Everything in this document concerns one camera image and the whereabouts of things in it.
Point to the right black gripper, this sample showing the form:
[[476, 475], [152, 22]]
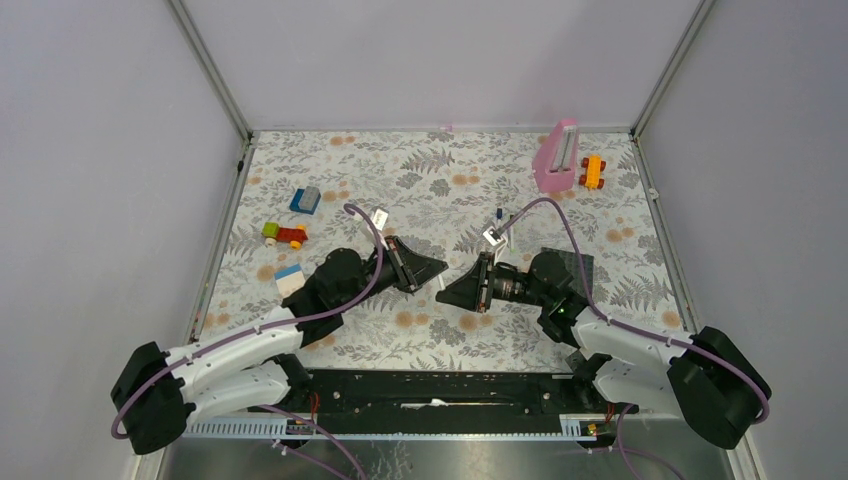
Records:
[[470, 290]]

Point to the orange red toy car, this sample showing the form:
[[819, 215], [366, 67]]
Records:
[[594, 166]]

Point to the pink metronome box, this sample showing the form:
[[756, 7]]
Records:
[[554, 165]]

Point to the blue grey brick block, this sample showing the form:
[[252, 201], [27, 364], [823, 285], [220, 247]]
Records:
[[305, 200]]

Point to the floral patterned table mat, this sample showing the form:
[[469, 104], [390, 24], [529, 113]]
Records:
[[441, 190]]

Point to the white slotted cable duct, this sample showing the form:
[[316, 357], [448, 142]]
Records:
[[430, 427]]

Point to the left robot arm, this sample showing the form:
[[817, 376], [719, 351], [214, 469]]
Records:
[[160, 393]]

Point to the dark grey brick baseplate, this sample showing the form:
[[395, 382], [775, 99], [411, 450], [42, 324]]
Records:
[[580, 268]]

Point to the red green toy truck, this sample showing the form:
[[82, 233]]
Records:
[[274, 234]]

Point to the blue white brick block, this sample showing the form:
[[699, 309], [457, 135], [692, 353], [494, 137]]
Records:
[[289, 279]]

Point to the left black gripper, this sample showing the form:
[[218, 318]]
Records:
[[410, 268]]

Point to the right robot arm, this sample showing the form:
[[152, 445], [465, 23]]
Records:
[[702, 378]]

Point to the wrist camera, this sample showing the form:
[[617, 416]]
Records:
[[498, 240], [378, 218]]

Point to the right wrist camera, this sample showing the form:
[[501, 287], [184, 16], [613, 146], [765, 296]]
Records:
[[498, 240]]

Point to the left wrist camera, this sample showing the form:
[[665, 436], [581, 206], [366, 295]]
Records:
[[378, 218]]

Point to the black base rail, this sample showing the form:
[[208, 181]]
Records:
[[418, 393]]

